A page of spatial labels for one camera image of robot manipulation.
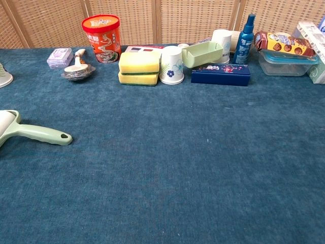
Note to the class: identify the green lint roller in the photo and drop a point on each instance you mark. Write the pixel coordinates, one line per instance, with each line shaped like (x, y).
(38, 133)

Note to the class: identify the blue table cloth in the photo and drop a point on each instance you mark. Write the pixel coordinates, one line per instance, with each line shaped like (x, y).
(162, 165)

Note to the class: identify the yellow green sponge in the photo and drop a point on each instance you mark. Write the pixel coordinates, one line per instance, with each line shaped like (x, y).
(138, 63)
(137, 79)

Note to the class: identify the paper cup with blue flower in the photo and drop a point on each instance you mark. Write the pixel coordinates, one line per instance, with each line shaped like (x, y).
(171, 66)

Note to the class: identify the dark blue rectangular box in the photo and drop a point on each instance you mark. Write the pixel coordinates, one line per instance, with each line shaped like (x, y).
(219, 75)

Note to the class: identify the flat white red box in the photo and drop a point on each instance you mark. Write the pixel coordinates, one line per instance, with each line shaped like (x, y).
(142, 48)

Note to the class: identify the light green plastic tray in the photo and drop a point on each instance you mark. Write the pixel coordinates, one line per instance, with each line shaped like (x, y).
(203, 54)

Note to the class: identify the small white cap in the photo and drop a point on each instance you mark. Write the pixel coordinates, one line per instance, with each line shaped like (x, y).
(183, 46)

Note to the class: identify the white paper cup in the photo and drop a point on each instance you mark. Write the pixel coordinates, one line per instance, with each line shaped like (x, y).
(224, 42)

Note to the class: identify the red instant noodle cup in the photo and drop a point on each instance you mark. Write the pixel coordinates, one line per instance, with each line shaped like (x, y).
(102, 38)

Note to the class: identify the woven rattan folding screen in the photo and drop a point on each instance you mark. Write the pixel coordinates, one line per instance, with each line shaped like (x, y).
(190, 20)

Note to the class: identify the blue spray bottle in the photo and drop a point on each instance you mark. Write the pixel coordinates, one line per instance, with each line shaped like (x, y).
(243, 43)

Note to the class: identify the purple plastic soap box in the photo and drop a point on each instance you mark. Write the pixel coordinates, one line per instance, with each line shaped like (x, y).
(59, 58)

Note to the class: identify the clear container with blue lid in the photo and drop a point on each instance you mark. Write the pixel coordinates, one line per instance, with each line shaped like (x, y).
(284, 66)

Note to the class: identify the brown cookie box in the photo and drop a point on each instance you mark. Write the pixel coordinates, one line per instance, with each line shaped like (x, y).
(284, 44)

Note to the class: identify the white patterned tissue pack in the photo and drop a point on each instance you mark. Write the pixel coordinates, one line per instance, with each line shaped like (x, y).
(318, 50)

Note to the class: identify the light blue package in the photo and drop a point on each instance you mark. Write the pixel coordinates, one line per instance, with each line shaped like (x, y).
(322, 25)

